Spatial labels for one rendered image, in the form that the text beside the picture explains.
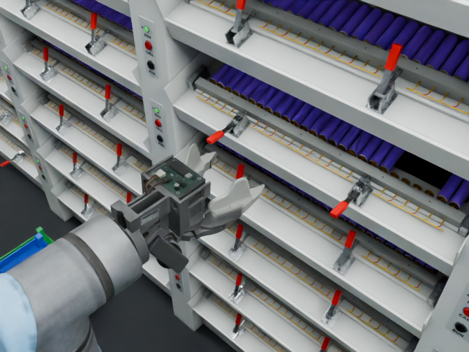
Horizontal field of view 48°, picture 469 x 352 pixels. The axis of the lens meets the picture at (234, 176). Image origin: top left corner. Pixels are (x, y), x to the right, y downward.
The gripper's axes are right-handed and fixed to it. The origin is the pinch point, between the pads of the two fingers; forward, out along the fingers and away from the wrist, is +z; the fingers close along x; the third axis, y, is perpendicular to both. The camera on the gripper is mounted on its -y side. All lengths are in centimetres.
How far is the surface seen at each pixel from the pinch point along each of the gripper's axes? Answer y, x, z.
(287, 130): -6.5, 5.8, 20.8
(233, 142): -12.0, 14.4, 16.3
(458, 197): -4.1, -24.3, 24.8
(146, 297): -102, 48, 17
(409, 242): -9.8, -22.2, 16.8
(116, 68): -13, 50, 16
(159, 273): -87, 44, 20
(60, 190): -88, 97, 19
